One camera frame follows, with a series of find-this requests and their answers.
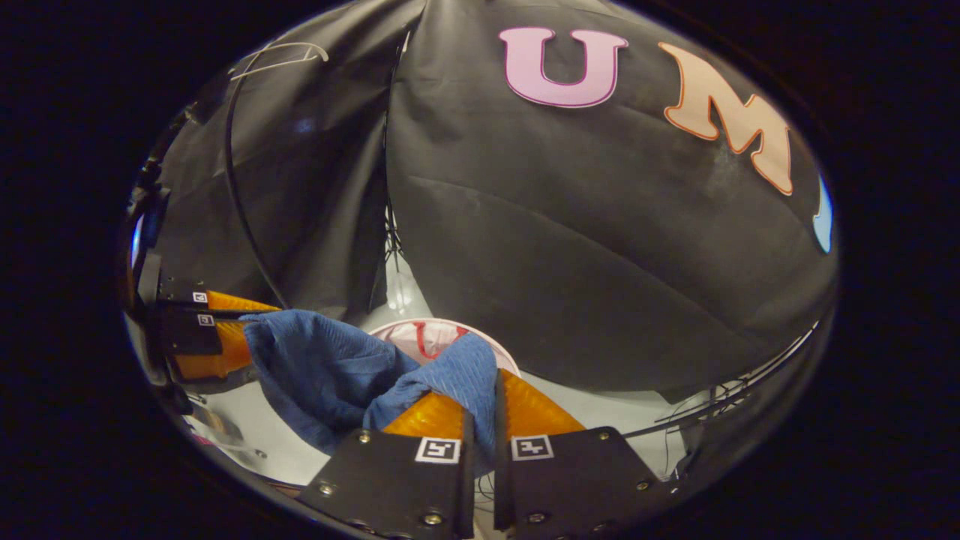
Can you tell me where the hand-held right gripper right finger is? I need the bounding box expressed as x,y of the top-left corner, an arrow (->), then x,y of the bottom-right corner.
491,369 -> 681,539

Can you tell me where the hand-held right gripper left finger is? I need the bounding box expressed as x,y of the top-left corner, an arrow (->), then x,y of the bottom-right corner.
298,390 -> 476,540

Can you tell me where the blue corduroy shirt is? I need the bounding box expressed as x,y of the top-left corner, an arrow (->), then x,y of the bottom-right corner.
240,309 -> 500,472

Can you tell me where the pink laundry hamper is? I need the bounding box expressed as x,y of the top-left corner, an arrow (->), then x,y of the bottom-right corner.
367,317 -> 523,377

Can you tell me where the white clothes hanger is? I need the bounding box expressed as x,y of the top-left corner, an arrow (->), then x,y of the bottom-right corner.
228,41 -> 331,83

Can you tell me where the black backdrop cloth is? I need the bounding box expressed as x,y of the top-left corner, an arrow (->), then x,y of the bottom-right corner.
150,0 -> 839,395

